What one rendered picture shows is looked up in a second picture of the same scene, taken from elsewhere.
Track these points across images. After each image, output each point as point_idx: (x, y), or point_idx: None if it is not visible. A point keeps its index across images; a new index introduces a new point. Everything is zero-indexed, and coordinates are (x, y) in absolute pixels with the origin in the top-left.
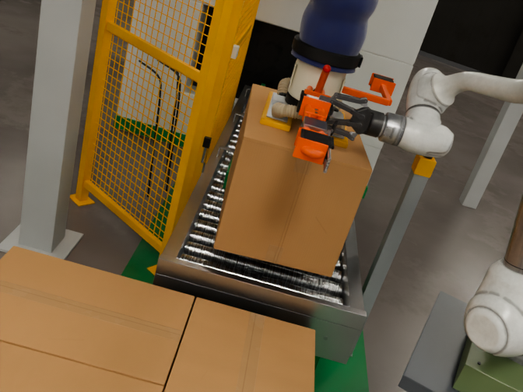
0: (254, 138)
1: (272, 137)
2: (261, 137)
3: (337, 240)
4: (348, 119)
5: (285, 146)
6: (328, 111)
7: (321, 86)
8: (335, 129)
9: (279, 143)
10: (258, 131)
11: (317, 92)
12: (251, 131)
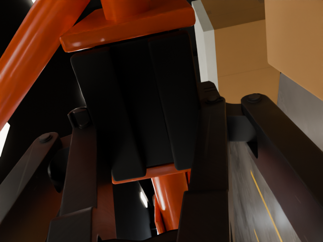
0: (276, 68)
1: (295, 27)
2: (283, 47)
3: None
4: (184, 203)
5: (317, 95)
6: (154, 176)
7: (46, 58)
8: (269, 186)
9: (308, 73)
10: (277, 5)
11: (80, 15)
12: (270, 19)
